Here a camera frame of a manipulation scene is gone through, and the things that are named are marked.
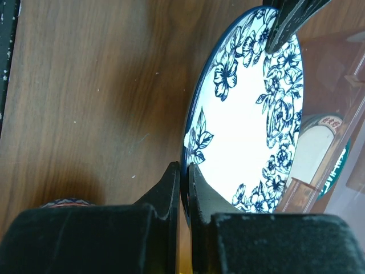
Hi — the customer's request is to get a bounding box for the pink translucent plastic bin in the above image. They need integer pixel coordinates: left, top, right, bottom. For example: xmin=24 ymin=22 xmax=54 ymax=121
xmin=273 ymin=0 xmax=365 ymax=274

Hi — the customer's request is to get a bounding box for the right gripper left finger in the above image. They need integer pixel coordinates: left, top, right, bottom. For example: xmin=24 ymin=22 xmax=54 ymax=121
xmin=1 ymin=162 xmax=180 ymax=273

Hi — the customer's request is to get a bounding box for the blue floral plate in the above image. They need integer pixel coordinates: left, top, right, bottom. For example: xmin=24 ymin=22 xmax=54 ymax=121
xmin=180 ymin=6 xmax=304 ymax=213

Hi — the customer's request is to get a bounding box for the yellow flower patterned bowl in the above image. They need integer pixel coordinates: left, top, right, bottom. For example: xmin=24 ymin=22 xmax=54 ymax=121
xmin=41 ymin=198 xmax=94 ymax=208

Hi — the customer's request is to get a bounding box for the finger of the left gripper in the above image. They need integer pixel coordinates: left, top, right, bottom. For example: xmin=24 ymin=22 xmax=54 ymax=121
xmin=262 ymin=0 xmax=331 ymax=54

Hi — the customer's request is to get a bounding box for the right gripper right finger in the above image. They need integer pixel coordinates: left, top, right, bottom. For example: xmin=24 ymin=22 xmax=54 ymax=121
xmin=188 ymin=164 xmax=364 ymax=273

